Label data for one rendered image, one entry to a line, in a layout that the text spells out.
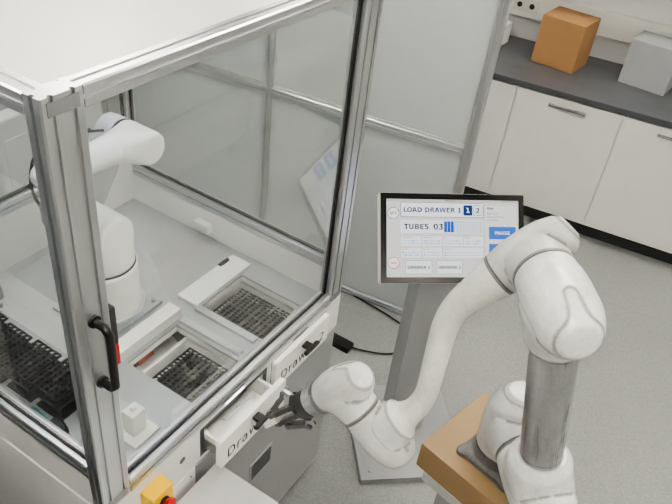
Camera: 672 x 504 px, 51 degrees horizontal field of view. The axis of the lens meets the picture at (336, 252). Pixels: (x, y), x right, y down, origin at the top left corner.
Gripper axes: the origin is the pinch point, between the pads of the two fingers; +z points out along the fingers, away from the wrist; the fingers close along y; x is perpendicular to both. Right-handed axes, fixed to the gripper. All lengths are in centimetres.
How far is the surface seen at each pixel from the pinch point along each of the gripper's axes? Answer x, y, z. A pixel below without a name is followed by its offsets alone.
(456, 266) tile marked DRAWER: -87, -6, -14
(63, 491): 47, 22, 18
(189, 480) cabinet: 19.2, 1.2, 21.6
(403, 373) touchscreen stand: -88, -33, 42
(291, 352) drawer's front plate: -24.5, 9.1, 7.2
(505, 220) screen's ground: -106, -5, -28
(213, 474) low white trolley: 13.8, -2.0, 19.1
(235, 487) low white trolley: 13.4, -8.1, 14.9
